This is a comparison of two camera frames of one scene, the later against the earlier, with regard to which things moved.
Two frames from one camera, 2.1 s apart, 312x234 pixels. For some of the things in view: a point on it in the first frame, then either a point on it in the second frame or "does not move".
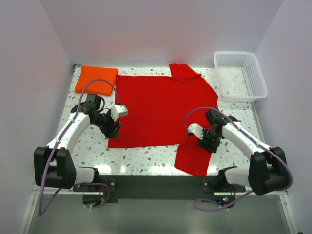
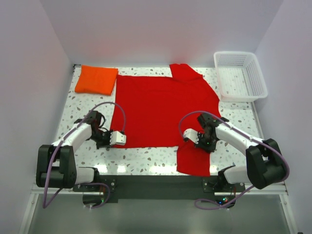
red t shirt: [152, 110] does not move
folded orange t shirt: [96, 87] does not move
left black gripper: [111, 131] -> [107, 145]
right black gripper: [210, 147] does not move
